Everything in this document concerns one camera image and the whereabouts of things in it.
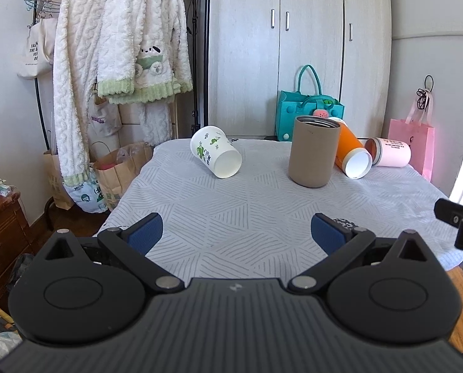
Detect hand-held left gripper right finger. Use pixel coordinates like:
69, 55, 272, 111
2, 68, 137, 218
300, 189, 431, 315
287, 212, 440, 293

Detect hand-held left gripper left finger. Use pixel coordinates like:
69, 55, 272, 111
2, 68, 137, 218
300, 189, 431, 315
35, 212, 185, 294

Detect white cup with green print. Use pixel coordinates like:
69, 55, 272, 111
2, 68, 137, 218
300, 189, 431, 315
190, 125, 243, 179

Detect pink cup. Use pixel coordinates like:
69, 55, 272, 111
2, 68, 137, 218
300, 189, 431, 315
364, 137, 411, 168

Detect taupe cup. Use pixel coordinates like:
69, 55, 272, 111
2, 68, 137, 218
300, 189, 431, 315
288, 115, 341, 189

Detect orange cup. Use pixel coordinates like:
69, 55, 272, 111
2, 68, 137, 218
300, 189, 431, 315
328, 117, 373, 180

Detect brown paper bag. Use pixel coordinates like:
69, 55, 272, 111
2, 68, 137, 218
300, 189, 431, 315
43, 150, 75, 211
94, 142, 154, 213

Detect pink gift bag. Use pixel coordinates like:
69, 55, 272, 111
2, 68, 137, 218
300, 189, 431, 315
388, 89, 436, 182

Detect white green plastic bag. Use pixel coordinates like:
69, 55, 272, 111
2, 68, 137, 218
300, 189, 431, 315
62, 167, 110, 214

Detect patterned white tablecloth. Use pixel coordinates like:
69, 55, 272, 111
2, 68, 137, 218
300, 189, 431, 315
95, 138, 463, 280

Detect small tote with purple print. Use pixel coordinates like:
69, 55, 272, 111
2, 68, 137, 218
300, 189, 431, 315
87, 93, 122, 148

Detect teal tote bag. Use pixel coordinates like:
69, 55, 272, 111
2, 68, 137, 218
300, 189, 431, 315
276, 64, 345, 142

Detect brown wooden cabinet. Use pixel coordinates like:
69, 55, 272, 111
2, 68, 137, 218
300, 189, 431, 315
0, 190, 35, 313

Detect black clothes rack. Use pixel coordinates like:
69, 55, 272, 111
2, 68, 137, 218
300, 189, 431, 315
33, 0, 67, 234

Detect white fleece robe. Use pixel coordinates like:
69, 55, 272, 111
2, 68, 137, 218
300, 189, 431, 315
53, 0, 174, 192

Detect black light stand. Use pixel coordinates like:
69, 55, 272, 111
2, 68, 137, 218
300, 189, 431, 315
184, 0, 211, 140

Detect pale wooden wardrobe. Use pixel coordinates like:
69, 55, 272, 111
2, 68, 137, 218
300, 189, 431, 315
206, 0, 393, 140

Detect white green fleece pajama top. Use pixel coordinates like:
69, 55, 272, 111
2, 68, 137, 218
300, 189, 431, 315
97, 0, 194, 105

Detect canvas tote bag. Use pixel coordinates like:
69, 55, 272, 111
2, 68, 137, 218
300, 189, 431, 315
16, 0, 61, 80

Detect black hair ties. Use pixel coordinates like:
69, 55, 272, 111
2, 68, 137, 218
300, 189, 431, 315
416, 75, 436, 110

